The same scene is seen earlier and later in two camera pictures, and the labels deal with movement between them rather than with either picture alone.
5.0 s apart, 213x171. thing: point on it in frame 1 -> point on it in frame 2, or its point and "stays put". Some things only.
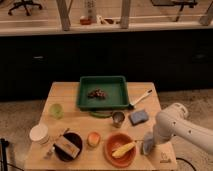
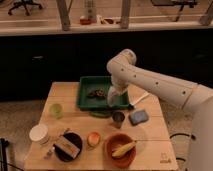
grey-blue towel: x=148 y=143 -> x=111 y=93
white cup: x=39 y=133 stays put
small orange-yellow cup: x=93 y=139 stays put
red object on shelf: x=85 y=21 stays put
